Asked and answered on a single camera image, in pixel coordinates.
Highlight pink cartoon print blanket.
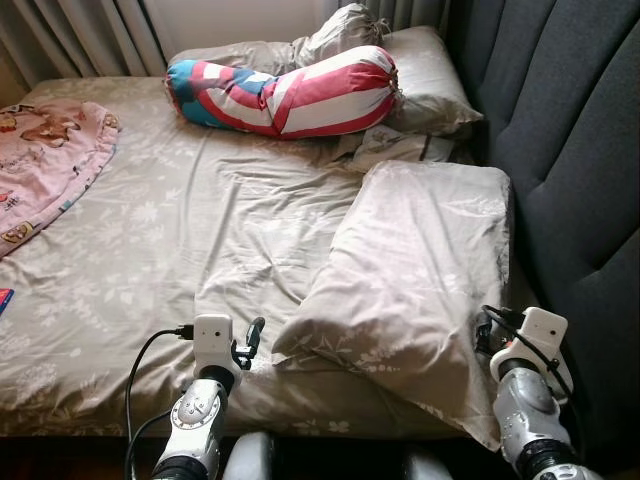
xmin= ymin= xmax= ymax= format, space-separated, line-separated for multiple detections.
xmin=0 ymin=98 xmax=121 ymax=259

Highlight bed with grey floral sheet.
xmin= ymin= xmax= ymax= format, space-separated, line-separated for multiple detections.
xmin=0 ymin=75 xmax=521 ymax=441

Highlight grey robot left leg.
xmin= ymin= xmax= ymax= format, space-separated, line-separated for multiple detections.
xmin=222 ymin=430 xmax=276 ymax=480

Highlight grey robot leg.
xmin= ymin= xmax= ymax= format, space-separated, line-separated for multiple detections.
xmin=222 ymin=430 xmax=276 ymax=480
xmin=405 ymin=445 xmax=456 ymax=480

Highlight large grey floral pillow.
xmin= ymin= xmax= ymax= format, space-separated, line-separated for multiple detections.
xmin=272 ymin=160 xmax=514 ymax=453

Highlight grey robot right leg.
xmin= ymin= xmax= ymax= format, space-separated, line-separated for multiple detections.
xmin=405 ymin=445 xmax=456 ymax=480

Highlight dark grey padded headboard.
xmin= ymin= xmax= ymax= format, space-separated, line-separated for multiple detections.
xmin=445 ymin=0 xmax=640 ymax=471

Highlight grey folded cloth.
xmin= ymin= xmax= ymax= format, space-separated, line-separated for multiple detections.
xmin=335 ymin=125 xmax=471 ymax=173

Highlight red white blue bolster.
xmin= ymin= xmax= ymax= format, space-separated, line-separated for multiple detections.
xmin=163 ymin=45 xmax=401 ymax=141

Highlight flat grey floral pillow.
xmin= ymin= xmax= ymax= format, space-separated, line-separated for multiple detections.
xmin=380 ymin=25 xmax=484 ymax=138

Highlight crumpled grey pillow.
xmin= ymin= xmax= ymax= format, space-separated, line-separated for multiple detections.
xmin=165 ymin=3 xmax=393 ymax=79

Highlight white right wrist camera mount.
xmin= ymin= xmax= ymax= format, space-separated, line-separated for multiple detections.
xmin=505 ymin=307 xmax=569 ymax=376

